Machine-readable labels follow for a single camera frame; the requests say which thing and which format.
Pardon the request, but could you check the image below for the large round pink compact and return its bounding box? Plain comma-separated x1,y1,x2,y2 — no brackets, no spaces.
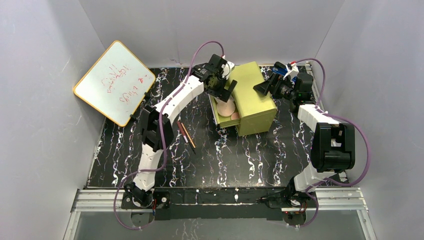
216,100,236,118

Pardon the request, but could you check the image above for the green drawer cabinet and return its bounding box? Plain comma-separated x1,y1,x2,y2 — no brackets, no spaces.
209,61,277,136

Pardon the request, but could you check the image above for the small round pink compact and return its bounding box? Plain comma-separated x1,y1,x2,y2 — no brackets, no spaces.
230,112,240,121

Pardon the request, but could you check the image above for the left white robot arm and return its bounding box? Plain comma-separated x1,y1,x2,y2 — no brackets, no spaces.
124,54,237,208

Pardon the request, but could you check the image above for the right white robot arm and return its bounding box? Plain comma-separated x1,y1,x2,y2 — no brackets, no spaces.
253,72,355,204

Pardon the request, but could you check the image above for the gold makeup pencil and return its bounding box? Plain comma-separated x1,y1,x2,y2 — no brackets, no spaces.
181,123,196,149

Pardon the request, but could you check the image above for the red and black makeup pen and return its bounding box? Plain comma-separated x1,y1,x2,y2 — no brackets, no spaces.
176,120,196,154

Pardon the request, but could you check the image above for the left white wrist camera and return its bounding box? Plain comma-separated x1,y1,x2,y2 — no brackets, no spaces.
222,60,236,79

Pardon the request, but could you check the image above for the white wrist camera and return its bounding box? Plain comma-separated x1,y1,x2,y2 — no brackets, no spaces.
222,60,236,79
283,61,299,80

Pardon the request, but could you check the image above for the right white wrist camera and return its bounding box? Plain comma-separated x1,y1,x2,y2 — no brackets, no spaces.
283,61,299,80

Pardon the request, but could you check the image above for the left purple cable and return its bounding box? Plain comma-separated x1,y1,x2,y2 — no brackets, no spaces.
112,41,225,231

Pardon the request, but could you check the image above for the purple cable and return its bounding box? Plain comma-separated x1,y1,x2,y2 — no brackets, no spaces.
112,41,225,231
298,56,372,229

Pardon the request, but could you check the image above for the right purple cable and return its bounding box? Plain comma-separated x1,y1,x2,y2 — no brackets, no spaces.
298,56,372,229

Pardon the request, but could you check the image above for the whiteboard with yellow frame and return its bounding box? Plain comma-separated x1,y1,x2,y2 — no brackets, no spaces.
73,40,156,127

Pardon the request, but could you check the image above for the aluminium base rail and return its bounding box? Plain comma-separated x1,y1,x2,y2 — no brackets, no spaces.
64,187,377,240

